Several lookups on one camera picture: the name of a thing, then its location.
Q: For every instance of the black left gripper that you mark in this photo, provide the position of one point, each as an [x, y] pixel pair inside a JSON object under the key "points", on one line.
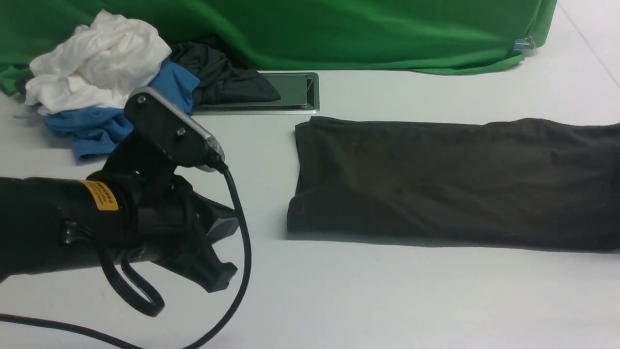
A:
{"points": [[160, 218]]}

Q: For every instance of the dark gray long-sleeve shirt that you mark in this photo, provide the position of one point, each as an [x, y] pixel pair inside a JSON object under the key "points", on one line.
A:
{"points": [[530, 183]]}

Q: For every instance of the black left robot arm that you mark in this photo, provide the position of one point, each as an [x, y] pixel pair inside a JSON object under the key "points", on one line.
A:
{"points": [[35, 216]]}

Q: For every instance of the dark teal crumpled shirt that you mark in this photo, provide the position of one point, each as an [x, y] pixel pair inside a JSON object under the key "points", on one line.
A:
{"points": [[223, 78]]}

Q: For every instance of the blue crumpled shirt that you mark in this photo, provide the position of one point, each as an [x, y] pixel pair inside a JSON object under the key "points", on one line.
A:
{"points": [[96, 132]]}

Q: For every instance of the white crumpled shirt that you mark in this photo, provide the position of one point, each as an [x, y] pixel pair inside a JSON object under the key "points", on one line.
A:
{"points": [[100, 65]]}

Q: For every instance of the green backdrop cloth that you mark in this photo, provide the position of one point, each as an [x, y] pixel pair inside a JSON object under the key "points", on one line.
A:
{"points": [[442, 37]]}

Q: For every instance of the blue binder clip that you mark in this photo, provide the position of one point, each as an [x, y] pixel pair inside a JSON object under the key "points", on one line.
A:
{"points": [[522, 46]]}

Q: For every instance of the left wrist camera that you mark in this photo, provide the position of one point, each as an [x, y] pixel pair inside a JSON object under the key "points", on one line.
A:
{"points": [[172, 132]]}

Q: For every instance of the metal table cable hatch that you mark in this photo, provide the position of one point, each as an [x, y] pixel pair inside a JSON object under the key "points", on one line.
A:
{"points": [[299, 94]]}

